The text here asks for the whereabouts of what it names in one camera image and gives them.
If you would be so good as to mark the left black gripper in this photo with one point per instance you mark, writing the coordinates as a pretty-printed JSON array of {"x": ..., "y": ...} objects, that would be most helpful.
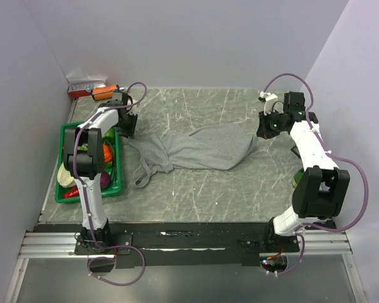
[{"x": 129, "y": 132}]

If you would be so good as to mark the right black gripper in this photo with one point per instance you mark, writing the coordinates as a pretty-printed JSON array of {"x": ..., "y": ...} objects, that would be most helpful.
[{"x": 263, "y": 130}]

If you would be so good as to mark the grey garment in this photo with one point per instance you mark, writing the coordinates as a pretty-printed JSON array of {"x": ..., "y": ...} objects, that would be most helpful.
[{"x": 216, "y": 147}]

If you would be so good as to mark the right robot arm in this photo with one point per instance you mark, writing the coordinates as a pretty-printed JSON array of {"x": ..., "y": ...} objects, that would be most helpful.
[{"x": 320, "y": 193}]

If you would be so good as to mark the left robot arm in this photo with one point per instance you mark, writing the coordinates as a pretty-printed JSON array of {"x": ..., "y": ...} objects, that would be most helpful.
[{"x": 83, "y": 157}]

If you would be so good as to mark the green bell pepper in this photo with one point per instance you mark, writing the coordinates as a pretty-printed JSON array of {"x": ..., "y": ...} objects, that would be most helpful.
[{"x": 109, "y": 135}]

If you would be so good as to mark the small orange pumpkin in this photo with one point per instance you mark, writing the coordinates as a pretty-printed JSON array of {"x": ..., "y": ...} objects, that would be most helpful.
[{"x": 108, "y": 153}]

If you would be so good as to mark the orange cylinder tool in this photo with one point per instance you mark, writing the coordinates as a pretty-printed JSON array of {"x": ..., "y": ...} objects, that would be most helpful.
[{"x": 104, "y": 92}]

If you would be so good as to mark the purple cabbage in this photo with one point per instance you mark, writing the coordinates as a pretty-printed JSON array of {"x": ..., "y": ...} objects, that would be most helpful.
[{"x": 105, "y": 180}]

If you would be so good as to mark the green yellow round object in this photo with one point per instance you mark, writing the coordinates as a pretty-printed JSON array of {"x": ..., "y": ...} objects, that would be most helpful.
[{"x": 297, "y": 177}]

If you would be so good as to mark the red white box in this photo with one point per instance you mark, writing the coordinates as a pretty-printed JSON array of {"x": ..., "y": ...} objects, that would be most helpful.
[{"x": 78, "y": 90}]

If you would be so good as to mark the green plastic crate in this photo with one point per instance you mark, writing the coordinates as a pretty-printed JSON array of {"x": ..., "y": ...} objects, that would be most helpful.
[{"x": 113, "y": 169}]

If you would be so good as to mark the green lettuce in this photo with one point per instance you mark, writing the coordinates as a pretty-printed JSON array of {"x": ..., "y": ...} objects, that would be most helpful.
[{"x": 64, "y": 177}]

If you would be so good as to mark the red chili pepper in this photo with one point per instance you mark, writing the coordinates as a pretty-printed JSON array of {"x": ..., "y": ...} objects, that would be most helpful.
[{"x": 73, "y": 192}]

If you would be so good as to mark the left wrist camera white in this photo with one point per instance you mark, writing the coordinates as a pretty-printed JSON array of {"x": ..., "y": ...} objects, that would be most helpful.
[{"x": 132, "y": 110}]

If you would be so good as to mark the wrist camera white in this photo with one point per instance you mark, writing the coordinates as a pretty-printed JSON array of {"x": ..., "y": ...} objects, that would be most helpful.
[
  {"x": 132, "y": 110},
  {"x": 269, "y": 99}
]

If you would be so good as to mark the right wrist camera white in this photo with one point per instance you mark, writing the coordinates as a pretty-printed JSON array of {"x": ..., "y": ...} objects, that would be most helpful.
[{"x": 269, "y": 99}]

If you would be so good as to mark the black square frame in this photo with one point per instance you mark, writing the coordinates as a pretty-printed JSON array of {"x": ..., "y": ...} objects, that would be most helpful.
[{"x": 295, "y": 151}]

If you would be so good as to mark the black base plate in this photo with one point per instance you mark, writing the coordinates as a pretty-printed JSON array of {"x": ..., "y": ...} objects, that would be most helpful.
[{"x": 179, "y": 244}]

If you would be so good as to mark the aluminium rail frame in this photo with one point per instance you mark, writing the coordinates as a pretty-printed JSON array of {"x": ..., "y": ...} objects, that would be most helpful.
[{"x": 47, "y": 270}]

